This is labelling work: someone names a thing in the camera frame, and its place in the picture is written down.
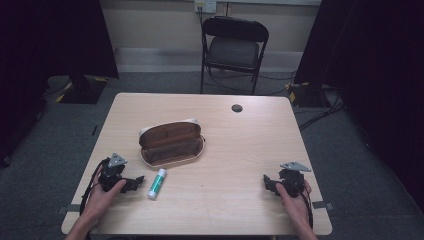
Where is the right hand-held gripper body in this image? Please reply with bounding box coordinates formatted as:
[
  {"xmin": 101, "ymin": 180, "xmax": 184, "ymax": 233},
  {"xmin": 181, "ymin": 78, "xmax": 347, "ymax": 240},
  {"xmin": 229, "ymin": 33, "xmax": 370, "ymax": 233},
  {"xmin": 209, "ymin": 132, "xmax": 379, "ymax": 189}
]
[{"xmin": 278, "ymin": 161, "xmax": 313, "ymax": 199}]

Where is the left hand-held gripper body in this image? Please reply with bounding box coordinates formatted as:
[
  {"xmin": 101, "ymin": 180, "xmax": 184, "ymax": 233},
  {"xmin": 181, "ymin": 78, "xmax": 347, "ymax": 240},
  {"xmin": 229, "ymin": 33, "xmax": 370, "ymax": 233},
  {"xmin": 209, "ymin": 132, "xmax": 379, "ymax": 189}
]
[{"xmin": 98, "ymin": 152, "xmax": 134, "ymax": 194}]

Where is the white and green glue stick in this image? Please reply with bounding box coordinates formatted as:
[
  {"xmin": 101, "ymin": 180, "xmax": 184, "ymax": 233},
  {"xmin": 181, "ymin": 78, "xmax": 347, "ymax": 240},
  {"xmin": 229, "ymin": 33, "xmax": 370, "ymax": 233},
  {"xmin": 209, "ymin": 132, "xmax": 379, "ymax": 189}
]
[{"xmin": 147, "ymin": 168, "xmax": 168, "ymax": 201}]

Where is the brown pencil case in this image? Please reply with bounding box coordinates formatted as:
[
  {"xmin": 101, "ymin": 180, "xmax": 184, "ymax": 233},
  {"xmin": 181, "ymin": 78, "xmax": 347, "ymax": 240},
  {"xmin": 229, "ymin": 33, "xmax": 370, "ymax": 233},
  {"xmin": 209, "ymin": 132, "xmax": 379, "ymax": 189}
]
[{"xmin": 138, "ymin": 117, "xmax": 206, "ymax": 169}]

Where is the person's right hand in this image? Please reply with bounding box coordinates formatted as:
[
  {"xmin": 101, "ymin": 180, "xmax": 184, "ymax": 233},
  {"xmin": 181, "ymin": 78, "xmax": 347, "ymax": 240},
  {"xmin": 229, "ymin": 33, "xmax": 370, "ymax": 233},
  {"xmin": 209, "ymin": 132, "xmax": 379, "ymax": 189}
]
[{"xmin": 275, "ymin": 180, "xmax": 313, "ymax": 228}]

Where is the person's left hand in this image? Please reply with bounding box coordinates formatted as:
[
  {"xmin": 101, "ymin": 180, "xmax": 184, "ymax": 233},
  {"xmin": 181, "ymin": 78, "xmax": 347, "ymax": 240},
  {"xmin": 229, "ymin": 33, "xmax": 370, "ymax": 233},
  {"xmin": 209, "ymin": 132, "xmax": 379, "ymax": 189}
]
[{"xmin": 81, "ymin": 178, "xmax": 128, "ymax": 225}]

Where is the black stand base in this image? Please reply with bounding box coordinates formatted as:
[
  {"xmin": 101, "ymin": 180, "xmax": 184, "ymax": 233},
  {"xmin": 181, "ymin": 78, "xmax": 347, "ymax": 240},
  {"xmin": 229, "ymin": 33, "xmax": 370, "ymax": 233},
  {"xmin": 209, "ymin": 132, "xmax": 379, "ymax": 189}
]
[
  {"xmin": 287, "ymin": 81, "xmax": 335, "ymax": 109},
  {"xmin": 55, "ymin": 73, "xmax": 110, "ymax": 105}
]

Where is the dark curtain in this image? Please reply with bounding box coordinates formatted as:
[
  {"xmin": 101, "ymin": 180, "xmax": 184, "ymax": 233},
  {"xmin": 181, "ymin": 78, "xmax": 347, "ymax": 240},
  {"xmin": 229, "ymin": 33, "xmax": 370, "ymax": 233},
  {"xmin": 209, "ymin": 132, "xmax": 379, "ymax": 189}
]
[{"xmin": 293, "ymin": 0, "xmax": 424, "ymax": 213}]

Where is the black folding chair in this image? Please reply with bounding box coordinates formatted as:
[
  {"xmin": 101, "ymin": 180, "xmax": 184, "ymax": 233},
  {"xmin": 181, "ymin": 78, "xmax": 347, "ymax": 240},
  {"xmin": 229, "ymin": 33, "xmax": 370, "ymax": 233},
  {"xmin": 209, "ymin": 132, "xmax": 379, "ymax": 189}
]
[{"xmin": 199, "ymin": 15, "xmax": 270, "ymax": 96}]

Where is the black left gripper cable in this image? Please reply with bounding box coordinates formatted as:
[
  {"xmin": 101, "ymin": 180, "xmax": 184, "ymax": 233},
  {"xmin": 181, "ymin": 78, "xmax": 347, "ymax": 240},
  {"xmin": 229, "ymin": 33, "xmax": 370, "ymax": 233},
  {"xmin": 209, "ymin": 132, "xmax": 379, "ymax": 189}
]
[{"xmin": 79, "ymin": 158, "xmax": 110, "ymax": 215}]

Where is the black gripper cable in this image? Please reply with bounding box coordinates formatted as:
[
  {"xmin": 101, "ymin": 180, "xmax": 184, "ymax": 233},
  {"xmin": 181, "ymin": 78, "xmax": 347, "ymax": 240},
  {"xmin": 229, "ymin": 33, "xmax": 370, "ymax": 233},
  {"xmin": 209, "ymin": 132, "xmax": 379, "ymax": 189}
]
[
  {"xmin": 299, "ymin": 188, "xmax": 315, "ymax": 230},
  {"xmin": 79, "ymin": 158, "xmax": 110, "ymax": 215}
]

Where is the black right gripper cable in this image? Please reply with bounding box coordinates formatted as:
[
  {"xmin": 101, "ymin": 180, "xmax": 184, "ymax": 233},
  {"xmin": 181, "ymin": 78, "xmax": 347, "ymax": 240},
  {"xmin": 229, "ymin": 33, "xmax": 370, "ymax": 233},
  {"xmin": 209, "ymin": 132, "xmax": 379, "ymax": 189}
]
[{"xmin": 299, "ymin": 188, "xmax": 315, "ymax": 230}]

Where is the grey table strap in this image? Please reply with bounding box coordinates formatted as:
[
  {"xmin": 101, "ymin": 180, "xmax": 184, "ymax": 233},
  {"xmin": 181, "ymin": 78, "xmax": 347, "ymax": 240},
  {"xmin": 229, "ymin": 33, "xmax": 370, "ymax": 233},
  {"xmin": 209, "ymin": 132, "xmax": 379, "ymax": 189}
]
[
  {"xmin": 311, "ymin": 200, "xmax": 335, "ymax": 211},
  {"xmin": 55, "ymin": 203, "xmax": 82, "ymax": 215}
]

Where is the black floor cable bundle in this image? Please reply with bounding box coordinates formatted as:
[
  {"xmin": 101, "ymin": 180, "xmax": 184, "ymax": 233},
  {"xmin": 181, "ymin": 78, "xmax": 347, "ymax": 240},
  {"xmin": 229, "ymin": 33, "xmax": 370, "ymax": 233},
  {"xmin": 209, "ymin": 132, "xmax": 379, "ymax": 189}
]
[{"xmin": 297, "ymin": 91, "xmax": 347, "ymax": 132}]

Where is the thin black floor cable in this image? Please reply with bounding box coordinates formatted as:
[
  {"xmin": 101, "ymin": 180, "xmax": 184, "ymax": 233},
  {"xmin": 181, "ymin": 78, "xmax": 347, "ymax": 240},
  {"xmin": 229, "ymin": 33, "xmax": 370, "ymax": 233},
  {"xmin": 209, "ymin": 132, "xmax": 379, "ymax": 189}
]
[{"xmin": 203, "ymin": 66, "xmax": 298, "ymax": 97}]

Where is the white wall socket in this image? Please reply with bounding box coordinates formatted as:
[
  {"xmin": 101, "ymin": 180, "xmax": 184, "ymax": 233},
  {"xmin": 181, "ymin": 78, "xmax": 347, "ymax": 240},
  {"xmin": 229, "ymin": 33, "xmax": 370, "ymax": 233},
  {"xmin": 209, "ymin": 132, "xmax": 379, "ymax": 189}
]
[{"xmin": 194, "ymin": 0, "xmax": 218, "ymax": 15}]

